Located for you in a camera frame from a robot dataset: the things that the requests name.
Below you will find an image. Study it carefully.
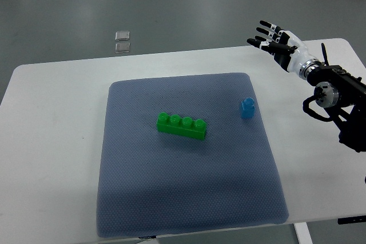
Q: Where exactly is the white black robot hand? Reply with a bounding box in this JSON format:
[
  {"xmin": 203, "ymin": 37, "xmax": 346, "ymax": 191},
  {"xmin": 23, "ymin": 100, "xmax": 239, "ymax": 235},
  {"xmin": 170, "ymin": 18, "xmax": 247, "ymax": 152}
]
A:
[{"xmin": 247, "ymin": 21, "xmax": 320, "ymax": 80}]

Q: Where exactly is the blue toy block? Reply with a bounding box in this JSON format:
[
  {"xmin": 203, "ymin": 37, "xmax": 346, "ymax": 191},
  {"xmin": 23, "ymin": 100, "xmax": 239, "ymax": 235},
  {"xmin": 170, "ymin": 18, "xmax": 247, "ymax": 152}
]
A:
[{"xmin": 240, "ymin": 97, "xmax": 255, "ymax": 119}]

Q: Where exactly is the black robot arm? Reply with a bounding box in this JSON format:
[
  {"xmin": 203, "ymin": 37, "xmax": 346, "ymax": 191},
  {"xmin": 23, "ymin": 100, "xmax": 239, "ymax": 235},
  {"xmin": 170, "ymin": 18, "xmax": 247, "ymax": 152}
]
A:
[{"xmin": 302, "ymin": 44, "xmax": 365, "ymax": 153}]

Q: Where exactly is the green four-stud toy block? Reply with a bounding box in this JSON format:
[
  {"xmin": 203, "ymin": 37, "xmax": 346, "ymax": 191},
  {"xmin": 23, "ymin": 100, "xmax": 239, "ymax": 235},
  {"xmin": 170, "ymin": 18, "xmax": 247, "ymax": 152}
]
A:
[{"xmin": 156, "ymin": 113, "xmax": 207, "ymax": 141}]

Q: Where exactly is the upper metal floor plate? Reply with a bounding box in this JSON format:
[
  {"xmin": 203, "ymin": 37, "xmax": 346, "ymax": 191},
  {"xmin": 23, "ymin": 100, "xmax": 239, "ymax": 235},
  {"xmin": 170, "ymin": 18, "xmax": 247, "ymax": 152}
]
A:
[{"xmin": 115, "ymin": 31, "xmax": 130, "ymax": 41}]

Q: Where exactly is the black table control panel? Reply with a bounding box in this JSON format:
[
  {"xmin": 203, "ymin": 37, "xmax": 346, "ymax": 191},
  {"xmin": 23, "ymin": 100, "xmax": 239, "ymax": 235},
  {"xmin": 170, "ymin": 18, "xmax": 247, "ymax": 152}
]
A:
[{"xmin": 337, "ymin": 215, "xmax": 366, "ymax": 225}]

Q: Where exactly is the white table leg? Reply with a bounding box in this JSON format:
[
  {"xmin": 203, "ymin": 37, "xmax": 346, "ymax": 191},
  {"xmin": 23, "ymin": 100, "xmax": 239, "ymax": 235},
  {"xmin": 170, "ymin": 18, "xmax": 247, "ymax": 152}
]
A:
[{"xmin": 293, "ymin": 222, "xmax": 313, "ymax": 244}]

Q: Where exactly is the blue-grey textured mat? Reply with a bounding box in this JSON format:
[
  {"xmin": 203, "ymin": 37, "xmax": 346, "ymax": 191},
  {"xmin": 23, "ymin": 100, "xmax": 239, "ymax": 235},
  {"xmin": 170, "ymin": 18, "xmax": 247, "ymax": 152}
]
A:
[{"xmin": 97, "ymin": 73, "xmax": 289, "ymax": 238}]

